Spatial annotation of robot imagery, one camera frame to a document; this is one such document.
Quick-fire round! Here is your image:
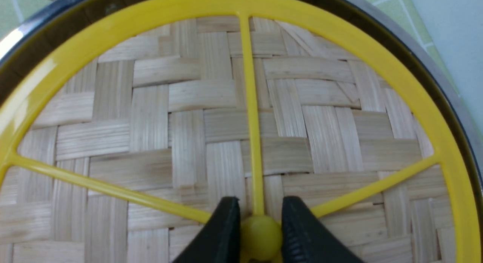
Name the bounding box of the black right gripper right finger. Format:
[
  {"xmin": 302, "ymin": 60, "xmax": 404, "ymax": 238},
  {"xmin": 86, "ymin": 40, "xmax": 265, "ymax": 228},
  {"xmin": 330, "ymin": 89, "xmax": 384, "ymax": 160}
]
[{"xmin": 281, "ymin": 196, "xmax": 363, "ymax": 263}]

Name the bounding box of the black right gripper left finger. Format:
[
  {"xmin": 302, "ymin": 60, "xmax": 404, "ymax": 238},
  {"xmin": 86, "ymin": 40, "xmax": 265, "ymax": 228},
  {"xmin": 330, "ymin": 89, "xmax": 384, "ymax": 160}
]
[{"xmin": 173, "ymin": 197, "xmax": 241, "ymax": 263}]

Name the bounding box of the yellow-rimmed woven bamboo lid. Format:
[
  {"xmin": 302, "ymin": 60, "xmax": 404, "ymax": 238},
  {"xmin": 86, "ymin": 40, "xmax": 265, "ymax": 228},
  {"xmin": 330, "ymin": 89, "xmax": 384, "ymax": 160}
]
[{"xmin": 1, "ymin": 0, "xmax": 482, "ymax": 263}]

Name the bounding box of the stainless steel two-handled pot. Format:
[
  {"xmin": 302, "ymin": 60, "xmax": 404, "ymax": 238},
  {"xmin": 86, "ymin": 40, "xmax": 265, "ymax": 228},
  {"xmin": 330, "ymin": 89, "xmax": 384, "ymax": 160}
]
[{"xmin": 1, "ymin": 0, "xmax": 482, "ymax": 206}]

